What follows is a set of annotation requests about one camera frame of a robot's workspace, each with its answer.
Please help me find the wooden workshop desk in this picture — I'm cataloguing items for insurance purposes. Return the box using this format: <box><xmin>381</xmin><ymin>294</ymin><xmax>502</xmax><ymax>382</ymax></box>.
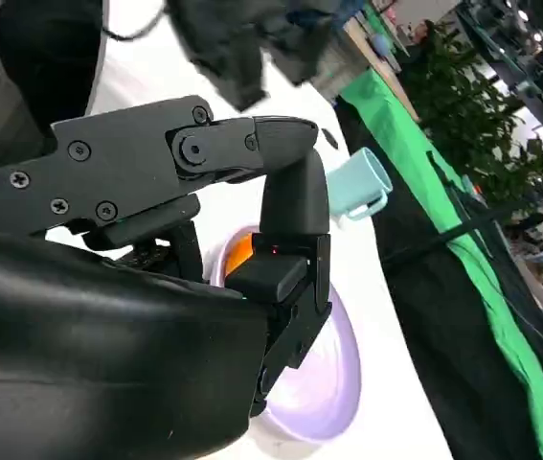
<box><xmin>341</xmin><ymin>8</ymin><xmax>421</xmax><ymax>124</ymax></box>

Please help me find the pale green mug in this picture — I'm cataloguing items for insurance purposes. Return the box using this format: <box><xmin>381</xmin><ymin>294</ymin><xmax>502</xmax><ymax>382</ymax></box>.
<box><xmin>326</xmin><ymin>147</ymin><xmax>394</xmax><ymax>221</ymax></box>

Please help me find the orange and white bread roll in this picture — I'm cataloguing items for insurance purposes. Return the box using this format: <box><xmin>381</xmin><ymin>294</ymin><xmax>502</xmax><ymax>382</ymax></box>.
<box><xmin>224</xmin><ymin>233</ymin><xmax>258</xmax><ymax>278</ymax></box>

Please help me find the black backdrop cloth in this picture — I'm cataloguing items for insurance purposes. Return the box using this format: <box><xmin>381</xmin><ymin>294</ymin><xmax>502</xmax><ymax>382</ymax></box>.
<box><xmin>335</xmin><ymin>93</ymin><xmax>543</xmax><ymax>460</ymax></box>

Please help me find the lilac plate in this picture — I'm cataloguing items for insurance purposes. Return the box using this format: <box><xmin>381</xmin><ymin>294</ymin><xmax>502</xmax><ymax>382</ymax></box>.
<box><xmin>202</xmin><ymin>220</ymin><xmax>363</xmax><ymax>445</ymax></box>

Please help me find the green cloth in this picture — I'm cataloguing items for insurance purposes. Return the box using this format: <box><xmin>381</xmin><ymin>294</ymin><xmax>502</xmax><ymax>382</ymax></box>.
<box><xmin>337</xmin><ymin>66</ymin><xmax>543</xmax><ymax>460</ymax></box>

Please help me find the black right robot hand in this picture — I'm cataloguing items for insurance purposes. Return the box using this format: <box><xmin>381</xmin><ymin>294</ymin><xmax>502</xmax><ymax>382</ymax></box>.
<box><xmin>0</xmin><ymin>95</ymin><xmax>334</xmax><ymax>460</ymax></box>

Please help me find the black robot torso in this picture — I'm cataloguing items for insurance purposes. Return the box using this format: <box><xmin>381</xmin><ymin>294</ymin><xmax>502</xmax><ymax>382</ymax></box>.
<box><xmin>0</xmin><ymin>0</ymin><xmax>105</xmax><ymax>141</ymax></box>

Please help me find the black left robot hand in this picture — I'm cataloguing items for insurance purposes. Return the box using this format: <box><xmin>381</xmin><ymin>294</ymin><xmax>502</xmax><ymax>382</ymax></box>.
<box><xmin>168</xmin><ymin>0</ymin><xmax>334</xmax><ymax>111</ymax></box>

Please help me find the black strap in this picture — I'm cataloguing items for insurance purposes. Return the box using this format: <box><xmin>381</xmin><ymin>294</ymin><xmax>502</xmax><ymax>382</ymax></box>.
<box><xmin>379</xmin><ymin>209</ymin><xmax>543</xmax><ymax>267</ymax></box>

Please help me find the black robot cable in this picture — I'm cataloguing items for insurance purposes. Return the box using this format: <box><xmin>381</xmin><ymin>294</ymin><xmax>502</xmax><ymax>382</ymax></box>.
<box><xmin>101</xmin><ymin>5</ymin><xmax>170</xmax><ymax>42</ymax></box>

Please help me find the green leafy plant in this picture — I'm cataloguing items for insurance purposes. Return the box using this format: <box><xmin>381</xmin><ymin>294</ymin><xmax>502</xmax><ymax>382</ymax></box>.
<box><xmin>395</xmin><ymin>18</ymin><xmax>543</xmax><ymax>215</ymax></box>

